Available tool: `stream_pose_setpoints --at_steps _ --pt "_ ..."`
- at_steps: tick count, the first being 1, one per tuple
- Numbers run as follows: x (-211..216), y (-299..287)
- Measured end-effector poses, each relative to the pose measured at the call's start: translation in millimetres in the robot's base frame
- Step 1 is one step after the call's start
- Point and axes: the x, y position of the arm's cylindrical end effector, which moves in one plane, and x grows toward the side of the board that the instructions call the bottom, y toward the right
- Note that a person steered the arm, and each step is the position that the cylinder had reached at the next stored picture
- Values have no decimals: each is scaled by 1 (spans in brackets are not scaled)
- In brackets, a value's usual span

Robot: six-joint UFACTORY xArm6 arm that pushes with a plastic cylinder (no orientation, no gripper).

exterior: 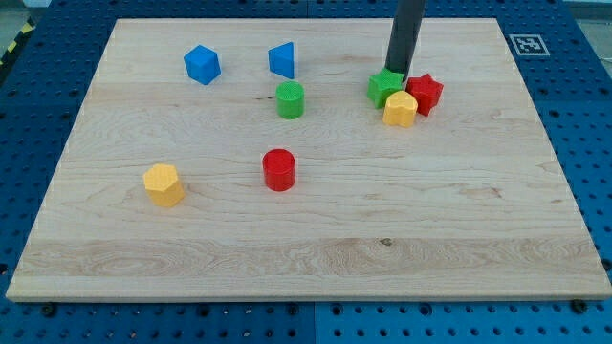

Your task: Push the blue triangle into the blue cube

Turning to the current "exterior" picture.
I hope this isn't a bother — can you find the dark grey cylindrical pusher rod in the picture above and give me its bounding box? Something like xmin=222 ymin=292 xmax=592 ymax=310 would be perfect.
xmin=384 ymin=0 xmax=426 ymax=80

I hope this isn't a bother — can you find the blue triangle block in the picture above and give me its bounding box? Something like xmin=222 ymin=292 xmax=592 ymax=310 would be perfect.
xmin=268 ymin=42 xmax=295 ymax=79

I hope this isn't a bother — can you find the blue cube block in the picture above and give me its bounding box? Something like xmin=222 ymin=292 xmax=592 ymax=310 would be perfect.
xmin=184 ymin=45 xmax=221 ymax=85

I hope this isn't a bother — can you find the green star block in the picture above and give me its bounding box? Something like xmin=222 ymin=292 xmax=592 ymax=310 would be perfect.
xmin=366 ymin=68 xmax=404 ymax=109

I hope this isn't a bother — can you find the red star block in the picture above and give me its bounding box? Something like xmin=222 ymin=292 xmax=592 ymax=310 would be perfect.
xmin=405 ymin=74 xmax=444 ymax=117

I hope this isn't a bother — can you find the yellow heart block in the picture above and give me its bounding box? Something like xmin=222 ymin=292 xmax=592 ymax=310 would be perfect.
xmin=382 ymin=91 xmax=418 ymax=128

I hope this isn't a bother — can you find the white fiducial marker tag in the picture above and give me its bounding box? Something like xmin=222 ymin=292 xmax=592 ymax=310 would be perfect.
xmin=510 ymin=33 xmax=550 ymax=56

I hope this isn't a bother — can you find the green cylinder block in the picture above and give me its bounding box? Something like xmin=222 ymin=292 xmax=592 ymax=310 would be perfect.
xmin=275 ymin=81 xmax=305 ymax=119

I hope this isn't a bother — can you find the red cylinder block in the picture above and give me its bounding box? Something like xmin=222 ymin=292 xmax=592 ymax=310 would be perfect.
xmin=262 ymin=148 xmax=295 ymax=192

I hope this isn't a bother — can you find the light wooden board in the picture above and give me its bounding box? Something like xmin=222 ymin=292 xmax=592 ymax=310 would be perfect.
xmin=7 ymin=18 xmax=611 ymax=303

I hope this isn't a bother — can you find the yellow hexagon block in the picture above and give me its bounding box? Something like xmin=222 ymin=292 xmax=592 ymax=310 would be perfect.
xmin=142 ymin=163 xmax=186 ymax=207

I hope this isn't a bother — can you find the black bolt right front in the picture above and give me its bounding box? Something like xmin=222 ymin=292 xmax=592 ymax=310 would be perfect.
xmin=570 ymin=299 xmax=588 ymax=314

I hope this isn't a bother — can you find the black bolt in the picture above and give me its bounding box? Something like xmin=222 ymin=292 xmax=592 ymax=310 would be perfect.
xmin=570 ymin=299 xmax=588 ymax=314
xmin=40 ymin=303 xmax=56 ymax=317

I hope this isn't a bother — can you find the black bolt left front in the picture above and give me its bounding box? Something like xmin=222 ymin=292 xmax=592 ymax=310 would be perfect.
xmin=40 ymin=303 xmax=56 ymax=317

